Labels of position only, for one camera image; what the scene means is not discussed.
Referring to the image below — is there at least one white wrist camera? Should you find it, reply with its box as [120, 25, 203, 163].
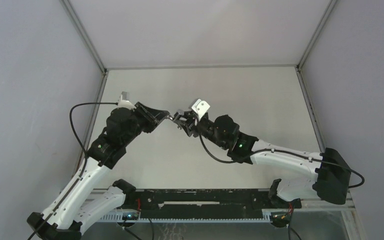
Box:
[117, 91, 135, 110]
[189, 98, 211, 122]

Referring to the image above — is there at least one left green circuit board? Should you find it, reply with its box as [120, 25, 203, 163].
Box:
[122, 212, 140, 221]

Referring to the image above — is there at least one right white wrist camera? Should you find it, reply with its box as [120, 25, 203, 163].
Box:
[189, 98, 211, 122]

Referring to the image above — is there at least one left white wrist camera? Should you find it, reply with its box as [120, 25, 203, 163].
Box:
[117, 91, 135, 110]

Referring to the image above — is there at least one right green circuit board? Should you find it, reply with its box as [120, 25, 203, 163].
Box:
[270, 213, 290, 222]

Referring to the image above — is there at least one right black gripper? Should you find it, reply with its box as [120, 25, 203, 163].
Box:
[176, 111, 228, 151]

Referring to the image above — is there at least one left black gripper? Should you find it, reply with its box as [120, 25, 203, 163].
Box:
[121, 102, 169, 146]

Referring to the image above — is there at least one aluminium enclosure frame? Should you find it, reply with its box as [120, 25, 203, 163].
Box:
[46, 0, 365, 240]

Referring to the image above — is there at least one left black camera cable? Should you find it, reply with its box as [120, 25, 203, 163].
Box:
[26, 101, 119, 240]

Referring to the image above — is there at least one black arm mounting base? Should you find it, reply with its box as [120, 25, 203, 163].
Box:
[119, 188, 302, 219]

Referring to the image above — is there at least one right black camera cable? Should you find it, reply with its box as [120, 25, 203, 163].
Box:
[198, 132, 366, 190]

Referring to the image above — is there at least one black camera cable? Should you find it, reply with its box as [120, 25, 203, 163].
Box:
[198, 132, 366, 190]
[26, 101, 119, 240]

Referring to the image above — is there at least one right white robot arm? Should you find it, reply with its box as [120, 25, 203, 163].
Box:
[173, 110, 352, 208]

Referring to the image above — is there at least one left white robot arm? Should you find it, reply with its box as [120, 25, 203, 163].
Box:
[27, 100, 170, 240]

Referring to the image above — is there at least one green circuit board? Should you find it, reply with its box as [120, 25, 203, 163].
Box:
[270, 213, 290, 222]
[122, 212, 140, 221]

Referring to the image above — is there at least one white slotted cable duct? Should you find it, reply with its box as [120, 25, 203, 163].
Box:
[97, 211, 284, 223]

